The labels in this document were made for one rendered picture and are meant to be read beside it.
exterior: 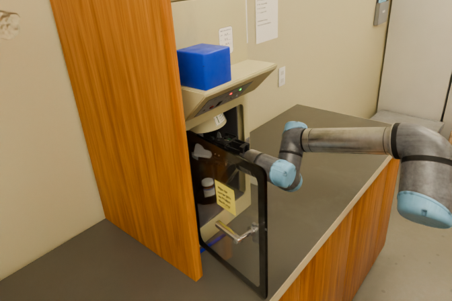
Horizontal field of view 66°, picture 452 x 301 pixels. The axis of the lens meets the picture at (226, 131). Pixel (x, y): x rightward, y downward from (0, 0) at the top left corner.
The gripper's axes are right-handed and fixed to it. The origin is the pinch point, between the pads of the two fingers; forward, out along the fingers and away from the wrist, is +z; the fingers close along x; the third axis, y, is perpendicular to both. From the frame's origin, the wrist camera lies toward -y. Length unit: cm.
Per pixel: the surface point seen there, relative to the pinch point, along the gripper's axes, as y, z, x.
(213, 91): 29.2, -21.3, 14.7
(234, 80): 29.6, -21.0, 6.2
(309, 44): 6, 32, -138
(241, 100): 16.5, -10.2, -10.4
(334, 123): -28, -5, -102
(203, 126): 11.8, -6.6, 4.7
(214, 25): 42.0, -9.6, 0.0
